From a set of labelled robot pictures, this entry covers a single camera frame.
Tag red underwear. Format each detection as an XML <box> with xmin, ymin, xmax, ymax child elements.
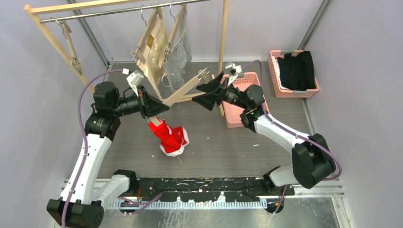
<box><xmin>148</xmin><ymin>118</ymin><xmax>190</xmax><ymax>157</ymax></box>

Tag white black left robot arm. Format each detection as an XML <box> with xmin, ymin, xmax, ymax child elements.
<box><xmin>47</xmin><ymin>81</ymin><xmax>170</xmax><ymax>228</ymax></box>

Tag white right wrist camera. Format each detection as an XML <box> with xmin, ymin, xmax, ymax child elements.
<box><xmin>225</xmin><ymin>62</ymin><xmax>242</xmax><ymax>86</ymax></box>

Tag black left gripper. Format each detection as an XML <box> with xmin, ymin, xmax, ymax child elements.
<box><xmin>112</xmin><ymin>85</ymin><xmax>169</xmax><ymax>119</ymax></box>

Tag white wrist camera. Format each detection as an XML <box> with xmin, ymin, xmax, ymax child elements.
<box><xmin>122</xmin><ymin>68</ymin><xmax>144</xmax><ymax>96</ymax></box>
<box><xmin>225</xmin><ymin>62</ymin><xmax>242</xmax><ymax>86</ymax></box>

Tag black clothes in basket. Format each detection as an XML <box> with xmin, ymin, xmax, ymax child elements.
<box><xmin>277</xmin><ymin>51</ymin><xmax>317</xmax><ymax>91</ymax></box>

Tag near pink basket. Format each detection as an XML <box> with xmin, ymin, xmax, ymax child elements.
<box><xmin>221</xmin><ymin>72</ymin><xmax>260</xmax><ymax>128</ymax></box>

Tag empty wooden clip hanger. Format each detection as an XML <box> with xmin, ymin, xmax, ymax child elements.
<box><xmin>54</xmin><ymin>19</ymin><xmax>83</xmax><ymax>75</ymax></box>

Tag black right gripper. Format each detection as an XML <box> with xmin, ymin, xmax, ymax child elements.
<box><xmin>192</xmin><ymin>72</ymin><xmax>249</xmax><ymax>112</ymax></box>

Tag wooden hanger of beige underwear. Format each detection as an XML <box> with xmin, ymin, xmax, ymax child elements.
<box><xmin>131</xmin><ymin>7</ymin><xmax>162</xmax><ymax>64</ymax></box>

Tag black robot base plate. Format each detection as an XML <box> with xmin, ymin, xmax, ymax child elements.
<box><xmin>121</xmin><ymin>177</ymin><xmax>284</xmax><ymax>202</ymax></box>

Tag grey striped underwear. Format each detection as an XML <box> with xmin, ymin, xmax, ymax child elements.
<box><xmin>164</xmin><ymin>5</ymin><xmax>192</xmax><ymax>92</ymax></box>

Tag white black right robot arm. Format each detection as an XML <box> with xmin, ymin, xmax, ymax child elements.
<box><xmin>192</xmin><ymin>73</ymin><xmax>342</xmax><ymax>195</ymax></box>

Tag wooden hanger of striped underwear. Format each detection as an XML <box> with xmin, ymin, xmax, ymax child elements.
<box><xmin>165</xmin><ymin>4</ymin><xmax>186</xmax><ymax>55</ymax></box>

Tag beige underwear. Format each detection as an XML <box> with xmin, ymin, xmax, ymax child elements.
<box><xmin>136</xmin><ymin>9</ymin><xmax>168</xmax><ymax>92</ymax></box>

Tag wooden hanger of red underwear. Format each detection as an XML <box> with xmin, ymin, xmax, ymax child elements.
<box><xmin>146</xmin><ymin>67</ymin><xmax>209</xmax><ymax>107</ymax></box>

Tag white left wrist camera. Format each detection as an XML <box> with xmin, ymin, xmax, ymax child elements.
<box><xmin>122</xmin><ymin>68</ymin><xmax>144</xmax><ymax>96</ymax></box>

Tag wooden clothes rack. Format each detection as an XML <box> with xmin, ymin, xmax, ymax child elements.
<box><xmin>24</xmin><ymin>0</ymin><xmax>231</xmax><ymax>118</ymax></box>

